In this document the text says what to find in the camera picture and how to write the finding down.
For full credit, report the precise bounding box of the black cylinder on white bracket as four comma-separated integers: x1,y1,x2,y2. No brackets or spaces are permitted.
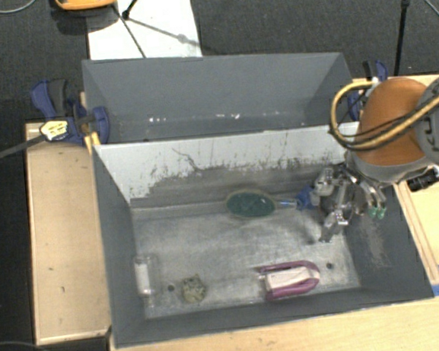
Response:
394,165,439,194

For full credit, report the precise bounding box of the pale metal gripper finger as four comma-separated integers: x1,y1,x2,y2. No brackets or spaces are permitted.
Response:
316,209,352,244
311,168,338,201

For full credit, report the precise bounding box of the pale wood board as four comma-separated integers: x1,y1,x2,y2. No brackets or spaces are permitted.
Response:
16,116,115,346

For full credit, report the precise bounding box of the green hairbrush with blue handle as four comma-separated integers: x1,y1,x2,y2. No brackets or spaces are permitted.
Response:
223,183,322,222

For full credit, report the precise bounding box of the mottled grey-green lump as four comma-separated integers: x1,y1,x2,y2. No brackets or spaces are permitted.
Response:
180,273,210,305

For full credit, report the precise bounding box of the grey metal bin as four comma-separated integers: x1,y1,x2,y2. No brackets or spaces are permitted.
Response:
81,30,437,348

